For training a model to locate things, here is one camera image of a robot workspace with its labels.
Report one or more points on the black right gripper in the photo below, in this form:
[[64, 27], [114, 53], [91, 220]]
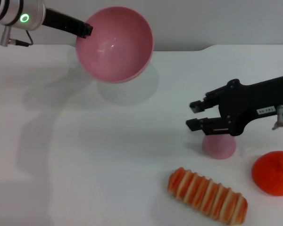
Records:
[[247, 106]]

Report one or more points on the pink plastic bowl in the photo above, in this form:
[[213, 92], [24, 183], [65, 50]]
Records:
[[115, 51]]

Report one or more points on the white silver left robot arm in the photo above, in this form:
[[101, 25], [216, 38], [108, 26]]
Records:
[[11, 11]]

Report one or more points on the pink toy peach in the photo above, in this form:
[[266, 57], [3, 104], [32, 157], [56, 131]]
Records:
[[219, 148]]

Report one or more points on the orange striped toy bread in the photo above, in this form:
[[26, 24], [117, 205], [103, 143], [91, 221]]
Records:
[[207, 196]]

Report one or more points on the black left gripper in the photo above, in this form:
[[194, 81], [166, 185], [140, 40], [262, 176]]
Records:
[[61, 21]]

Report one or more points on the red orange toy tomato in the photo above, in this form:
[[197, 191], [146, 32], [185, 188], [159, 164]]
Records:
[[273, 175]]

